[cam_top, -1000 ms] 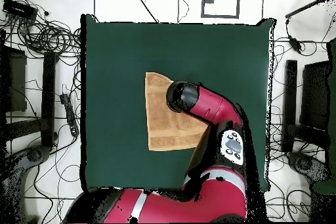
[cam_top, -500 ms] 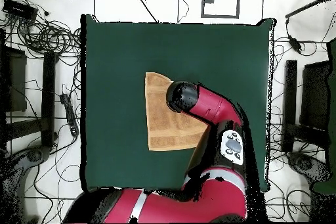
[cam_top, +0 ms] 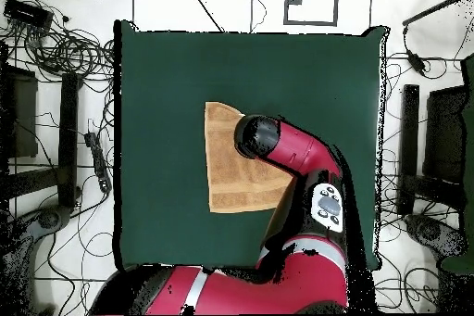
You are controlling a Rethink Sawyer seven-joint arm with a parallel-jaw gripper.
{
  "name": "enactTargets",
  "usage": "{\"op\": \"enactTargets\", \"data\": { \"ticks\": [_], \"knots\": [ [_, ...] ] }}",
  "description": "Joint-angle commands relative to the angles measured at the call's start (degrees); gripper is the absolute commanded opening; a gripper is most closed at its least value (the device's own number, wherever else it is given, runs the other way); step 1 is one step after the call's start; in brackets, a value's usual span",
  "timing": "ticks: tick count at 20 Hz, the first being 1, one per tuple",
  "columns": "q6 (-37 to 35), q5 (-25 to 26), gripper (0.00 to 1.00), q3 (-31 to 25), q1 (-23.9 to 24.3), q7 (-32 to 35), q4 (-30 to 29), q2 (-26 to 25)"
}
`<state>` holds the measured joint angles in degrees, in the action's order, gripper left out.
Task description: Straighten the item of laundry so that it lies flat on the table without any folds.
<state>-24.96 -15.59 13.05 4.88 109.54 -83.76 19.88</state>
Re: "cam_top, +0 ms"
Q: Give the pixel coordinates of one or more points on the black power strip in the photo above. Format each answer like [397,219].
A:
[99,164]

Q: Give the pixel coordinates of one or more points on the dark green table cloth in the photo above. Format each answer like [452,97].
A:
[166,90]

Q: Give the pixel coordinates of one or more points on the black pole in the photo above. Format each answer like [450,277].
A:
[429,11]

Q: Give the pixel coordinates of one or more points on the black power adapter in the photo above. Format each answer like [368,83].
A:
[416,63]

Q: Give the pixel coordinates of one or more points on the black tripod base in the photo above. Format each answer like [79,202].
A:
[431,232]
[50,218]

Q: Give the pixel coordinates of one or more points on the black electronics box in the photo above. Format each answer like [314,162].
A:
[27,14]

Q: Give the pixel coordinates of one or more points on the black flat panel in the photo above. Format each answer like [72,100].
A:
[444,134]
[22,116]

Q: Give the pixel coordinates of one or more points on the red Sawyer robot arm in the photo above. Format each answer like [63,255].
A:
[300,149]

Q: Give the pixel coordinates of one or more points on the black stand frame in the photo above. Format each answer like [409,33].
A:
[68,138]
[410,138]

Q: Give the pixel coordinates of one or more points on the tan terry towel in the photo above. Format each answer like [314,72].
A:
[233,182]

